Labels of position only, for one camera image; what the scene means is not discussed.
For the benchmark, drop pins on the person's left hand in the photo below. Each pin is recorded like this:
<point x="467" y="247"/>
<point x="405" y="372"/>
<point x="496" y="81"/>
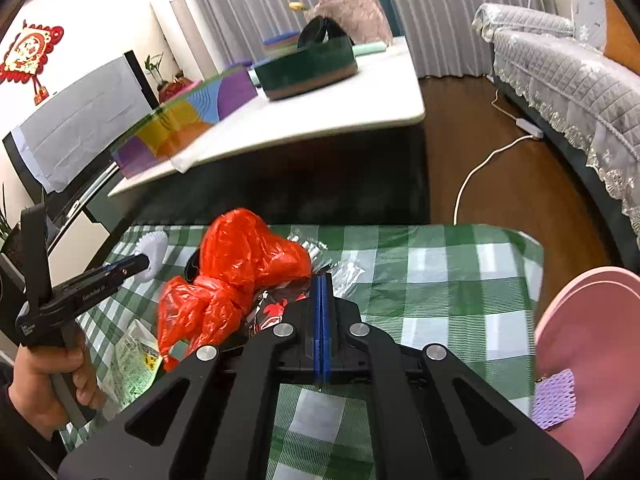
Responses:
<point x="40" y="390"/>

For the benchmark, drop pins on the person's left forearm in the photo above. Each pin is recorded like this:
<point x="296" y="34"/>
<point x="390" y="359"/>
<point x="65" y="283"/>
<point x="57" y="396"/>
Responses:
<point x="20" y="445"/>

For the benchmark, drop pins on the covered television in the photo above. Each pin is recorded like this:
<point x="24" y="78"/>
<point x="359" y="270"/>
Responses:
<point x="75" y="120"/>

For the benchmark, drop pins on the green snack packet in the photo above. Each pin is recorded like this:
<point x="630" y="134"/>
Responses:
<point x="131" y="355"/>

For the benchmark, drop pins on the television stand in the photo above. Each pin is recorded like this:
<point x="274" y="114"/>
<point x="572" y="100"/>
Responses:
<point x="97" y="210"/>

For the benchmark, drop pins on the white top coffee table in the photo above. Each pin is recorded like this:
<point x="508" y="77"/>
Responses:
<point x="350" y="95"/>

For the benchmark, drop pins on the dark patterned snack packet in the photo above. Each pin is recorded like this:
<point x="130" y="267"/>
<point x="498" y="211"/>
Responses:
<point x="270" y="310"/>

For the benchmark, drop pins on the pink plastic basin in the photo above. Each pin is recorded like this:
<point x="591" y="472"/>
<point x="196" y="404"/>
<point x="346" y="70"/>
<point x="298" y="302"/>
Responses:
<point x="590" y="340"/>

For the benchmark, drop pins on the dark green round bowl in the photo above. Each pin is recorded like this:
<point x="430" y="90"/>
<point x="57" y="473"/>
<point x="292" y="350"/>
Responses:
<point x="305" y="72"/>

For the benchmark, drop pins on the white standing air conditioner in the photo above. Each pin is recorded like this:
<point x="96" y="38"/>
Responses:
<point x="185" y="25"/>

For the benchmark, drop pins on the mint green rolled mat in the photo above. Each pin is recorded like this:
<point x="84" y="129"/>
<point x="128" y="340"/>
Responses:
<point x="370" y="49"/>

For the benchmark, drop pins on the colourful gift box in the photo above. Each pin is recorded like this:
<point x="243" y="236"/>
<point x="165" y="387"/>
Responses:
<point x="175" y="130"/>

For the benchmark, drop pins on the red plastic bag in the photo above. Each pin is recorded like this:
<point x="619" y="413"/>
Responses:
<point x="240" y="255"/>

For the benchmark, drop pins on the black cloth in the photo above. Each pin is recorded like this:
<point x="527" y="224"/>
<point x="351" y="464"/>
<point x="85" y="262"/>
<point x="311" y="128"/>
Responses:
<point x="310" y="32"/>

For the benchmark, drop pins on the bamboo plant in vase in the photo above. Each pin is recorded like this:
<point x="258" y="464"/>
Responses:
<point x="157" y="72"/>

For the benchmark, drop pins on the grey quilted sofa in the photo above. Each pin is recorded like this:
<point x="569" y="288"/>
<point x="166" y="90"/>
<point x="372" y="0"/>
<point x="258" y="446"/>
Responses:
<point x="560" y="75"/>

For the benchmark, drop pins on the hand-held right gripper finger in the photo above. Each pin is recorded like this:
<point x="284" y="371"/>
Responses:
<point x="318" y="320"/>
<point x="327" y="320"/>

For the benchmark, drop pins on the white foam net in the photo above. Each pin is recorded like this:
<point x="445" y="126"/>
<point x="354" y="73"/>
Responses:
<point x="152" y="252"/>

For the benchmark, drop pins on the small yellow toy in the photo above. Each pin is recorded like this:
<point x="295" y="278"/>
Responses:
<point x="297" y="6"/>

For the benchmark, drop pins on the clear plastic packet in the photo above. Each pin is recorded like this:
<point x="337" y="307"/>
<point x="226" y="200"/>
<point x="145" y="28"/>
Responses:
<point x="350" y="272"/>

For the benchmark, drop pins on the pink lace basket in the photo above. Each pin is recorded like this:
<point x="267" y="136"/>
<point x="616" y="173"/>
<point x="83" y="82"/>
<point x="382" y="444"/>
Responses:
<point x="360" y="15"/>

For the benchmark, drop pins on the green checkered tablecloth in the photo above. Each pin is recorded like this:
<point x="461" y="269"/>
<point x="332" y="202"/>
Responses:
<point x="450" y="280"/>

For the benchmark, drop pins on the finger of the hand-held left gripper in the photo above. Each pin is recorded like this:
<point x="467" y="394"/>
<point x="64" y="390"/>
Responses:
<point x="122" y="274"/>
<point x="127" y="261"/>

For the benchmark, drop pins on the white power strip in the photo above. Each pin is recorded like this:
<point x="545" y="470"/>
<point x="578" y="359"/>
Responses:
<point x="530" y="128"/>

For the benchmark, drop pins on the stack of pastel bowls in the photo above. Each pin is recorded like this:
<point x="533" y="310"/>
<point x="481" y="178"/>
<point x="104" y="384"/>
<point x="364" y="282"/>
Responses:
<point x="280" y="45"/>

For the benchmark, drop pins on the purple foam net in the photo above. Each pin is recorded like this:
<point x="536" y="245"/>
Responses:
<point x="552" y="400"/>

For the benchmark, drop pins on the red knot wall decoration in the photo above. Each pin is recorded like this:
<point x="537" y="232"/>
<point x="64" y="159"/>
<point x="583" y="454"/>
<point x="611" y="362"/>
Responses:
<point x="25" y="52"/>

